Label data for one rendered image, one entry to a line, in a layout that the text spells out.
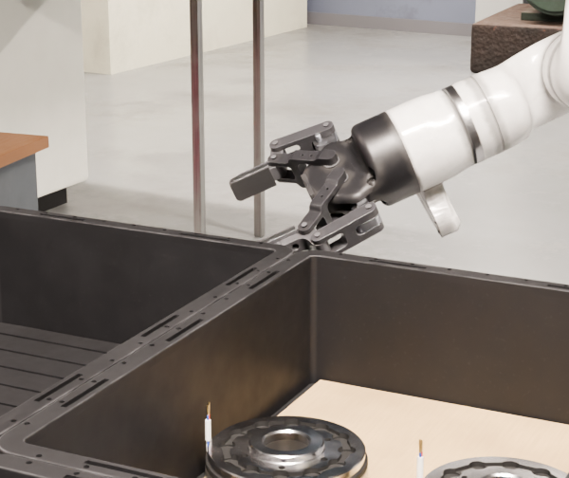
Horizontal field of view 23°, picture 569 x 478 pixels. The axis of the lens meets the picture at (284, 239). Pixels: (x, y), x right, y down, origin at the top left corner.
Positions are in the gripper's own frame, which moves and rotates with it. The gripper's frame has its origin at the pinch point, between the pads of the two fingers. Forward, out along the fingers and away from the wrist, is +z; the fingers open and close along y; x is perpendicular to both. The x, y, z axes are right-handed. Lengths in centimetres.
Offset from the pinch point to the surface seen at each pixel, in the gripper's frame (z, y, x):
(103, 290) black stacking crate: 13.4, 2.6, -1.6
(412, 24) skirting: -119, -637, 425
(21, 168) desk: 42, -139, 77
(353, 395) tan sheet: -2.0, 20.1, 3.4
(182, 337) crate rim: 6.1, 26.1, -14.7
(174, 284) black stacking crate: 7.6, 6.3, -2.2
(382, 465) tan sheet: -2.1, 31.1, -1.1
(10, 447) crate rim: 14.9, 38.9, -24.1
